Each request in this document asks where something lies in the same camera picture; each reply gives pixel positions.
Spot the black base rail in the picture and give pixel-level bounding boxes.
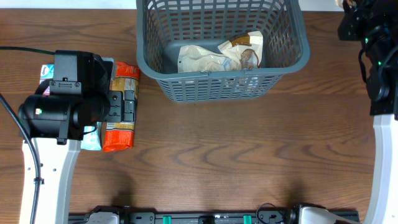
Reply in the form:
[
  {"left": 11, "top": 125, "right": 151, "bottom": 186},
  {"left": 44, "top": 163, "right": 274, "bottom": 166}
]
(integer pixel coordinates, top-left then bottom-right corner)
[{"left": 66, "top": 203, "right": 360, "bottom": 224}]

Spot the brown topped Pantree bag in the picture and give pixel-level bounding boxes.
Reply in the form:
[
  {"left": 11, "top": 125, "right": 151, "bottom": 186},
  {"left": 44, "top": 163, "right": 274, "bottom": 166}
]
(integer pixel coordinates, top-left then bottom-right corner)
[{"left": 335, "top": 0, "right": 356, "bottom": 8}]

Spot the grey plastic basket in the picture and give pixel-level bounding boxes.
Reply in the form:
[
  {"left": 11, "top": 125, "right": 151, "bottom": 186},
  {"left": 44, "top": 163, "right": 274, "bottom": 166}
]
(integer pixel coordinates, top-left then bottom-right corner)
[{"left": 136, "top": 0, "right": 310, "bottom": 102}]

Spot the left black cable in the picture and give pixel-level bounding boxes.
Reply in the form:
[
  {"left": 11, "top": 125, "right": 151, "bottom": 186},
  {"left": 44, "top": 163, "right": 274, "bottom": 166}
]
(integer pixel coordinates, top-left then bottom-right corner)
[{"left": 0, "top": 46, "right": 57, "bottom": 224}]

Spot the plain beige snack bag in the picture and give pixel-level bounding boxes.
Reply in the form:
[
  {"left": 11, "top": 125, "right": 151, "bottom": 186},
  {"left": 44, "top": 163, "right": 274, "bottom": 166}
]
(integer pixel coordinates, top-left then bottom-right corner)
[{"left": 177, "top": 45, "right": 236, "bottom": 73}]

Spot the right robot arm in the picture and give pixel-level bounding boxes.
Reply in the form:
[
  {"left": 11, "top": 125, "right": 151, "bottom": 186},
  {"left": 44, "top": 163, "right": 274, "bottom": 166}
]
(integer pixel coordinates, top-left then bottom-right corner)
[{"left": 335, "top": 0, "right": 397, "bottom": 223}]

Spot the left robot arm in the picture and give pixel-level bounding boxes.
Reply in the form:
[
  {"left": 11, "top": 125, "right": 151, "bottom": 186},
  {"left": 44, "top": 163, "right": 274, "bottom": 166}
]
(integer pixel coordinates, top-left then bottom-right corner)
[{"left": 18, "top": 50, "right": 137, "bottom": 223}]

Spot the small mint snack packet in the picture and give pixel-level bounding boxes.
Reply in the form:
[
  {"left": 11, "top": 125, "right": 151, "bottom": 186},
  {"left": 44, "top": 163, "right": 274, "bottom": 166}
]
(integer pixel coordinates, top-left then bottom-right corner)
[{"left": 81, "top": 122, "right": 102, "bottom": 151}]

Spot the orange biscuit packet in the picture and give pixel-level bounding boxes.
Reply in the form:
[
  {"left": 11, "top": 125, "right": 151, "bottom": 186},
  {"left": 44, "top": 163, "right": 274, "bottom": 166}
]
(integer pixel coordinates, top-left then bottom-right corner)
[{"left": 103, "top": 62, "right": 141, "bottom": 152}]

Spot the beige brown snack bag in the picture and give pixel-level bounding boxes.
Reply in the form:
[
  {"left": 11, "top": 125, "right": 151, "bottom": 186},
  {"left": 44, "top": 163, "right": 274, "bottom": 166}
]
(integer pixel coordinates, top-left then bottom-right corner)
[{"left": 218, "top": 31, "right": 263, "bottom": 70}]

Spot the Kleenex tissue multipack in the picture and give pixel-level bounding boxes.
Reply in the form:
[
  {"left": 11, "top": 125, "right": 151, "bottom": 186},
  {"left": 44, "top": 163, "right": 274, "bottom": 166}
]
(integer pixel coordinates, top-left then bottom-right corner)
[{"left": 39, "top": 64, "right": 55, "bottom": 96}]

